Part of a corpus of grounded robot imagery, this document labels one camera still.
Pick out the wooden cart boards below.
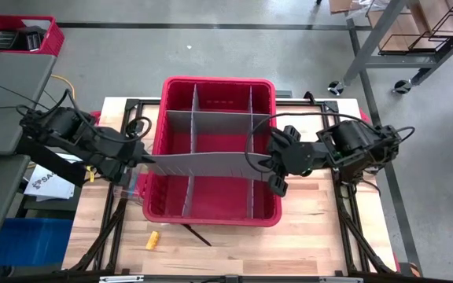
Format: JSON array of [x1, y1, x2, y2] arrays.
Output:
[[367, 0, 453, 53]]

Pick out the black wire rack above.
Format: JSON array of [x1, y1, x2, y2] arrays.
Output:
[[377, 3, 453, 55]]

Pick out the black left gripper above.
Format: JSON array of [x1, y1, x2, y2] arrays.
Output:
[[92, 139, 157, 184]]

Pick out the orange toy block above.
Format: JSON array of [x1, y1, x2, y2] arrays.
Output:
[[145, 230, 161, 252]]

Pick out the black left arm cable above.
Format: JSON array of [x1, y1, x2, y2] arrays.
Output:
[[126, 116, 153, 139]]

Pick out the white printed paper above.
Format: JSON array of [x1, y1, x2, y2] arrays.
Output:
[[23, 167, 76, 200]]

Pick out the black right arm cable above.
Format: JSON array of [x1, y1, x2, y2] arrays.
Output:
[[395, 125, 416, 145]]

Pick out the yellow cable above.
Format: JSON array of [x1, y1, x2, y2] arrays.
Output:
[[50, 74, 76, 99]]

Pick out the grey metal cart frame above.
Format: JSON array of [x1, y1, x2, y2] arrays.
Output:
[[341, 0, 453, 86]]

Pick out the thin grey stick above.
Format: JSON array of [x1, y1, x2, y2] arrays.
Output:
[[182, 223, 212, 248]]

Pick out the clear plastic tray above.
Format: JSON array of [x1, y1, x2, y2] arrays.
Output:
[[112, 164, 149, 205]]

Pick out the cardboard box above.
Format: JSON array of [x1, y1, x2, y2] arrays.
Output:
[[328, 0, 366, 15]]

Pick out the black aluminium rig frame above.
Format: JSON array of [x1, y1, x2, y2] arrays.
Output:
[[68, 89, 403, 276]]

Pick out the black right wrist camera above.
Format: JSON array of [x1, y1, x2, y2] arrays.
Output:
[[281, 124, 302, 142]]

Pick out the black floor tape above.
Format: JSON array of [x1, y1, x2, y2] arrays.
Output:
[[346, 17, 425, 277], [55, 22, 373, 31]]

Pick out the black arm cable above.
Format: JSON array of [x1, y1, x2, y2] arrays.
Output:
[[395, 125, 416, 145], [126, 116, 153, 139]]

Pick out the blue plastic crate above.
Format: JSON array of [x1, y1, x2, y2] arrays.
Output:
[[0, 218, 74, 266]]

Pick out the black support bar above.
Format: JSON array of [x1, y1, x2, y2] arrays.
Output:
[[15, 133, 88, 188]]

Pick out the white paper sheet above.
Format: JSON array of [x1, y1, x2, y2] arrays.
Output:
[[20, 18, 51, 31]]

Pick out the large red plastic bin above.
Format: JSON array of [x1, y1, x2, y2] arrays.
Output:
[[142, 75, 283, 228]]

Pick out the black devices in basket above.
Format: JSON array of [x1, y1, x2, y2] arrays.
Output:
[[0, 25, 47, 53]]

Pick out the red plastic basket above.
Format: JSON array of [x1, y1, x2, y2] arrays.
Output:
[[0, 14, 65, 57]]

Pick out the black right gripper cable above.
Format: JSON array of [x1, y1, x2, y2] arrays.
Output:
[[244, 112, 369, 174]]

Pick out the black cart caster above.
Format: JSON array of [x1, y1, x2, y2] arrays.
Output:
[[327, 79, 346, 97], [392, 79, 413, 96]]

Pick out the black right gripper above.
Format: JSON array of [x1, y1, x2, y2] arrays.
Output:
[[258, 135, 322, 198]]

